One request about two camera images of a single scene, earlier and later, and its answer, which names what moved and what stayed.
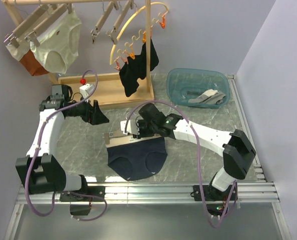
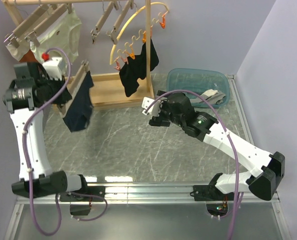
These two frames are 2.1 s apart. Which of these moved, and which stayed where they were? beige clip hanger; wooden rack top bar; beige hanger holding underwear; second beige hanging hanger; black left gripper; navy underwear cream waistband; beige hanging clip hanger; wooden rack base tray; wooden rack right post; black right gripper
Moved: black right gripper; navy underwear cream waistband; black left gripper; beige clip hanger
Stayed: wooden rack top bar; wooden rack base tray; wooden rack right post; second beige hanging hanger; beige hanging clip hanger; beige hanger holding underwear
